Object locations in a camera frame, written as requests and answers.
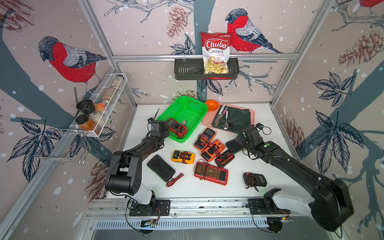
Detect black multimeter face down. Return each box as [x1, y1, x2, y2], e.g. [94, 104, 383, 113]
[226, 140, 245, 154]

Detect red black multimeter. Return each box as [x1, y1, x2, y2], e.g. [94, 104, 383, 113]
[166, 118, 188, 138]

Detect green plastic basket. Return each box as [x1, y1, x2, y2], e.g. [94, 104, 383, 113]
[157, 96, 208, 143]

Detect yellow multimeter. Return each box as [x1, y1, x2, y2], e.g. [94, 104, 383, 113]
[171, 151, 195, 165]

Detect small black multimeter front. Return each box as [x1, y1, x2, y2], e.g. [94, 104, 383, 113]
[243, 173, 267, 191]

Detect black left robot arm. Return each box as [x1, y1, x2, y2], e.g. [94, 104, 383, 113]
[105, 120, 170, 207]

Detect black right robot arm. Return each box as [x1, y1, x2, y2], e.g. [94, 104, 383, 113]
[234, 126, 355, 232]

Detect small black multimeter with leads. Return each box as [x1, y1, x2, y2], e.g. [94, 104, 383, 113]
[215, 150, 235, 168]

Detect black green multimeter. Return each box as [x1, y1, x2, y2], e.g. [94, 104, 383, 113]
[147, 155, 176, 182]

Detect orange multimeter face down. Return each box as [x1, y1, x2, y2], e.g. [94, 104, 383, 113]
[201, 139, 226, 163]

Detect orange multimeter face up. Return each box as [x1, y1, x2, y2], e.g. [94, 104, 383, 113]
[194, 128, 216, 152]

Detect large red multimeter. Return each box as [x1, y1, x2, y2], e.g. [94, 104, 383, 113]
[194, 162, 229, 186]

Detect dark green cloth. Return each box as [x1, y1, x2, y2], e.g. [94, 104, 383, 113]
[211, 105, 253, 133]

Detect pink plastic tray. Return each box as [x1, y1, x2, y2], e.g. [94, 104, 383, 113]
[202, 104, 255, 131]

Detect orange plastic bowl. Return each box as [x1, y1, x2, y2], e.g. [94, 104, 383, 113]
[205, 100, 220, 112]

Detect red black test leads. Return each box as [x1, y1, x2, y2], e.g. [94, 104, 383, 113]
[166, 173, 184, 188]

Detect black lid jar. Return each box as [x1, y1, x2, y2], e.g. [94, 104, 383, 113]
[76, 100, 96, 115]

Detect orange spice jar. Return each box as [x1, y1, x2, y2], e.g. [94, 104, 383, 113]
[75, 115, 97, 131]

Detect red cassava chips bag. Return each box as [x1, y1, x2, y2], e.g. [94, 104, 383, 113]
[201, 33, 232, 74]

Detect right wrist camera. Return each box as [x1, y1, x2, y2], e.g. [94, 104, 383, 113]
[255, 123, 264, 130]

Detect white handled spoon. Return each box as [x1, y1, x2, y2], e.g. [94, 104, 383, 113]
[223, 110, 229, 130]

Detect multicolour handled knife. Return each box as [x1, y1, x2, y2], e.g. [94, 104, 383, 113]
[214, 105, 228, 127]

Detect white handled knife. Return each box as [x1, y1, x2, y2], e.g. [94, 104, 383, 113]
[215, 104, 226, 124]

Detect black wall basket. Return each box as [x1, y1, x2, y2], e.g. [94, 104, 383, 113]
[174, 58, 240, 81]

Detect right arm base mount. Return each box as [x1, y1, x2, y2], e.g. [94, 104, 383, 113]
[246, 188, 291, 216]

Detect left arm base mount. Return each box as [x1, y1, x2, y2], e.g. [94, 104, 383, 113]
[128, 200, 171, 217]

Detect white wire wall shelf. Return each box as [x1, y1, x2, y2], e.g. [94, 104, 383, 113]
[36, 73, 128, 166]

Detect aluminium front rail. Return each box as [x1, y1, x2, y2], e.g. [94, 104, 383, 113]
[84, 195, 312, 219]

